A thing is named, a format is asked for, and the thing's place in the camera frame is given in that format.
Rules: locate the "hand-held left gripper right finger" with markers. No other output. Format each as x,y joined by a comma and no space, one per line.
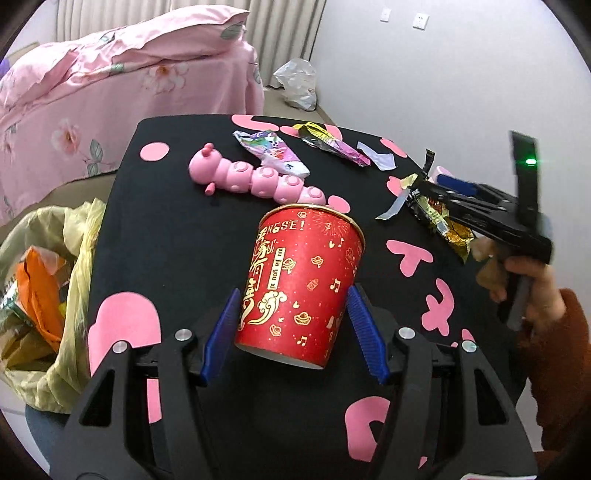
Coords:
367,337

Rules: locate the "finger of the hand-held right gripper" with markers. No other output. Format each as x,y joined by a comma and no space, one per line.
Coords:
443,201
457,184

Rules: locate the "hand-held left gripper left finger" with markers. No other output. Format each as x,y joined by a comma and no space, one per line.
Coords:
221,341

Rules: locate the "gold foil snack wrapper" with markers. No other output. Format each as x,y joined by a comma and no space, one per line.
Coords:
438,221

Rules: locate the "red paper cup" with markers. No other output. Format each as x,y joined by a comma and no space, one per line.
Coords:
300,286

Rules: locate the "yellow cartoon snack wrapper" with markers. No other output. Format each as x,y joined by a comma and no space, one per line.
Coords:
330,143

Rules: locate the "yellow plastic bag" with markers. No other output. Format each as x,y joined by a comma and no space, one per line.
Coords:
69,332

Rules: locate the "purple holographic cartoon wrapper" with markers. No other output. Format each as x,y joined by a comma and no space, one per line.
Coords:
272,150

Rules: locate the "orange snack bag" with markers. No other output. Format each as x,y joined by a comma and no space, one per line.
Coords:
44,295

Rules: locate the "green and white snack wrapper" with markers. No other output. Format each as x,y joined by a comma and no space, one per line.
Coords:
9,300

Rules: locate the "person's right forearm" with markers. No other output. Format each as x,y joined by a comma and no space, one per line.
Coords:
558,369

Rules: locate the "person's right hand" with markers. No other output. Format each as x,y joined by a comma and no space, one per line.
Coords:
547,286

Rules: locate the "pink plastic cup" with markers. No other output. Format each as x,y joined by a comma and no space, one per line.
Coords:
438,170

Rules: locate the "black and gold wrapper strip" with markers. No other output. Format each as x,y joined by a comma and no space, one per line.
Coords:
427,164

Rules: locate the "silver foil strip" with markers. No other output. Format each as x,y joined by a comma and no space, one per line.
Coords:
392,207

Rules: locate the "pale lilac paper scrap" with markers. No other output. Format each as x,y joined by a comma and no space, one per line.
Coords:
378,157

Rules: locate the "black cloth with pink shapes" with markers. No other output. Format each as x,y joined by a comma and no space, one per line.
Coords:
175,240

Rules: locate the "pink caterpillar toy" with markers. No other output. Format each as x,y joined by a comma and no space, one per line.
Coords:
258,177

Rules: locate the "white plastic bag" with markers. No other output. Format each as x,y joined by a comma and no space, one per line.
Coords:
295,83

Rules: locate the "brown paper piece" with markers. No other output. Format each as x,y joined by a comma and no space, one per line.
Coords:
25,346

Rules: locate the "person's leg in blue jeans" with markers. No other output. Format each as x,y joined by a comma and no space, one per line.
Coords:
44,443

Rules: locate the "pink floral bed sheet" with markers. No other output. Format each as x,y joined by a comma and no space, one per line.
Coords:
115,120

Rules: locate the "pink floral duvet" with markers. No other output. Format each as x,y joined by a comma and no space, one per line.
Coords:
115,50

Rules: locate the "purple pillow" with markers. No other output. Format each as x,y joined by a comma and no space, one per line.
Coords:
3,68

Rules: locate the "white wall socket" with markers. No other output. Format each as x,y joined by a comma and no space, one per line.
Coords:
420,21

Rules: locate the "white wall switch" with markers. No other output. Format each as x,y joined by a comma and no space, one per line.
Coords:
384,15

